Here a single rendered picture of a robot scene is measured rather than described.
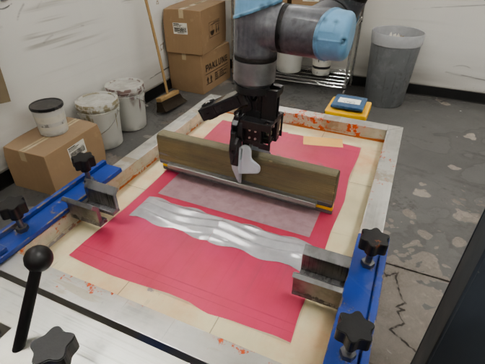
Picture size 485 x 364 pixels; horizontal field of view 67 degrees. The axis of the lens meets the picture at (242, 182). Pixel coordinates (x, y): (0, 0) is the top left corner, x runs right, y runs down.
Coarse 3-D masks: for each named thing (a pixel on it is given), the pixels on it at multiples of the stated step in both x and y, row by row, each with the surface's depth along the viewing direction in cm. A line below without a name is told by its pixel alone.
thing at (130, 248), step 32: (224, 128) 107; (160, 192) 81; (192, 192) 81; (224, 192) 81; (128, 224) 72; (96, 256) 65; (128, 256) 65; (160, 256) 65; (192, 256) 65; (160, 288) 59
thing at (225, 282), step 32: (320, 160) 92; (352, 160) 92; (256, 224) 72; (288, 224) 72; (320, 224) 72; (224, 256) 65; (192, 288) 59; (224, 288) 59; (256, 288) 59; (288, 288) 59; (256, 320) 55; (288, 320) 55
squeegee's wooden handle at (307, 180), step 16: (160, 144) 83; (176, 144) 81; (192, 144) 79; (208, 144) 78; (224, 144) 78; (160, 160) 86; (176, 160) 84; (192, 160) 82; (208, 160) 80; (224, 160) 78; (256, 160) 74; (272, 160) 73; (288, 160) 73; (256, 176) 76; (272, 176) 74; (288, 176) 73; (304, 176) 71; (320, 176) 70; (336, 176) 68; (288, 192) 75; (304, 192) 73; (320, 192) 72
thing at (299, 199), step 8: (176, 168) 83; (184, 168) 82; (192, 168) 82; (200, 176) 81; (208, 176) 80; (216, 176) 80; (224, 176) 80; (232, 184) 78; (240, 184) 77; (248, 184) 77; (256, 184) 77; (264, 192) 76; (272, 192) 75; (280, 192) 75; (288, 200) 74; (296, 200) 73; (304, 200) 73; (312, 200) 73
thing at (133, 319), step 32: (192, 128) 105; (320, 128) 105; (352, 128) 101; (384, 128) 98; (128, 160) 85; (384, 160) 85; (384, 192) 75; (64, 224) 69; (384, 224) 67; (64, 288) 55; (96, 288) 55; (96, 320) 53; (128, 320) 50; (160, 320) 50; (192, 352) 47; (224, 352) 47
